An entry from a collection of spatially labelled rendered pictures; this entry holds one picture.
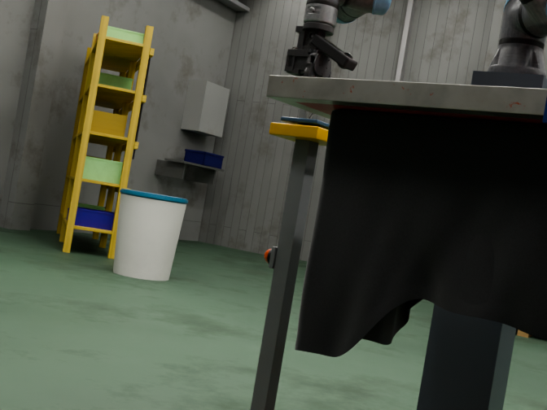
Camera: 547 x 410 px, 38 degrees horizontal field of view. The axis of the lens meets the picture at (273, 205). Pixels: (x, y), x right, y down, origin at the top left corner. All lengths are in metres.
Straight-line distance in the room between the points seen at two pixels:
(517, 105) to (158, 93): 10.42
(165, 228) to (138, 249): 0.27
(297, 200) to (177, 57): 10.06
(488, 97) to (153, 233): 5.41
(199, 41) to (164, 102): 1.21
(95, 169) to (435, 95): 6.75
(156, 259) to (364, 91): 5.32
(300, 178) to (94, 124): 6.15
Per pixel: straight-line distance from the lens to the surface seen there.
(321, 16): 1.83
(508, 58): 2.15
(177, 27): 11.75
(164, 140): 11.66
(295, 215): 1.78
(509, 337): 2.18
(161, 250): 6.51
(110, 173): 7.84
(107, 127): 7.85
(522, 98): 1.17
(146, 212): 6.44
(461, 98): 1.20
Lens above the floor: 0.77
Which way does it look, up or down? level
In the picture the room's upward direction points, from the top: 10 degrees clockwise
